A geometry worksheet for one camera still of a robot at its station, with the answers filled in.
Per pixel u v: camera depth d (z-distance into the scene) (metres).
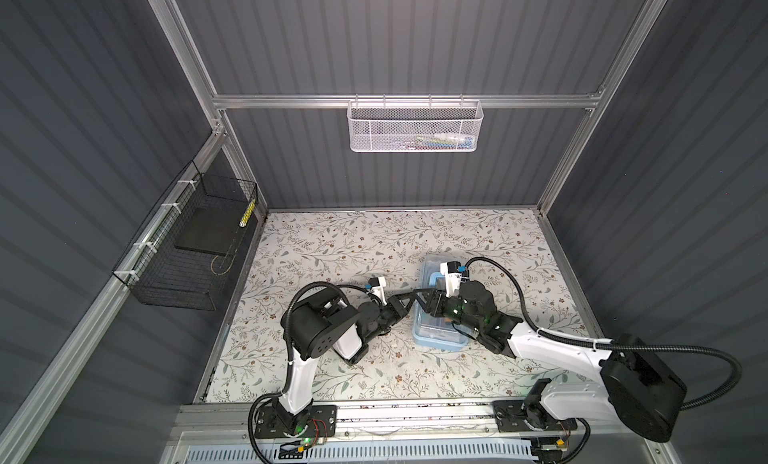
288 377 0.56
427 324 0.81
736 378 0.42
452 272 0.74
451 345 0.80
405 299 0.88
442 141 0.92
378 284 0.86
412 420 0.75
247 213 0.81
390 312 0.81
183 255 0.72
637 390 0.42
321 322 0.54
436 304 0.71
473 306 0.63
